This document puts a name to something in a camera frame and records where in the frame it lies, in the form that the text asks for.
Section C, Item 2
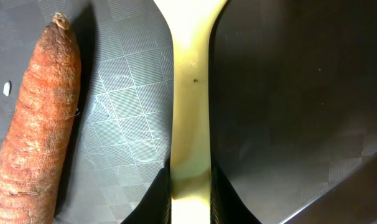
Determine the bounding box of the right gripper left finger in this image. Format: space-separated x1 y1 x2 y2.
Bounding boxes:
121 166 171 224

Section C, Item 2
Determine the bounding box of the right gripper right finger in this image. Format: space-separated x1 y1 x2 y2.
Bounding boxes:
210 166 261 224

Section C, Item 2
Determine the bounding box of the orange carrot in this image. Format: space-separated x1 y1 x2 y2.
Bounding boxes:
0 13 81 223

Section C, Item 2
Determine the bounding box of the pale yellow spoon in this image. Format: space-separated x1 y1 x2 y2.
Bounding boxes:
155 0 226 224

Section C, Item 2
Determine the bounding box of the dark brown serving tray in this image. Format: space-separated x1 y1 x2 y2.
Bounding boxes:
0 0 377 223

